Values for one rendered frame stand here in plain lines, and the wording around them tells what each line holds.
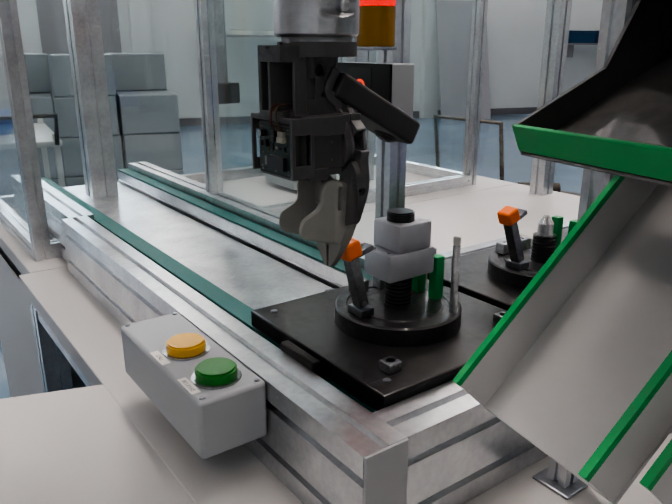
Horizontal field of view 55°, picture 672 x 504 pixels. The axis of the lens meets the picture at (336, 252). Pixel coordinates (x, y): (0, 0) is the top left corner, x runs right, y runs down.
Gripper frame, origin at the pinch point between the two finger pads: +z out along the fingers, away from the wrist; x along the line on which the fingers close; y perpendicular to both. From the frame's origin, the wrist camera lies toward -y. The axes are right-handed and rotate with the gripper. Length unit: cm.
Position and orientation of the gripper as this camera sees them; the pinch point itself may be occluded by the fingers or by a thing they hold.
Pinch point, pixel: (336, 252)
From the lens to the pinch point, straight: 64.8
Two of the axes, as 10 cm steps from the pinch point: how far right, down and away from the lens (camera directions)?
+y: -8.1, 1.8, -5.6
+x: 5.9, 2.4, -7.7
